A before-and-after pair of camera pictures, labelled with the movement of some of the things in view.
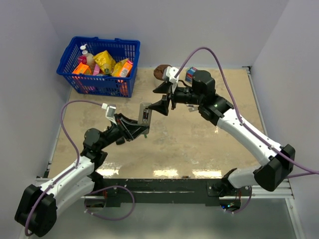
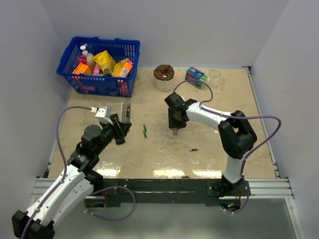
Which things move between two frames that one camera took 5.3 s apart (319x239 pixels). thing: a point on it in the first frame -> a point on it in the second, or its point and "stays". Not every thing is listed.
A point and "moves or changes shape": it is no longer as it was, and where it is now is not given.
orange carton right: [125, 68] stays
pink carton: [96, 70] stays
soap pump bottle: [89, 58] stays
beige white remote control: [145, 114] -> [126, 112]
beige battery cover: [193, 109] moves or changes shape
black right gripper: [161, 106] -> [172, 123]
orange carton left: [82, 68] stays
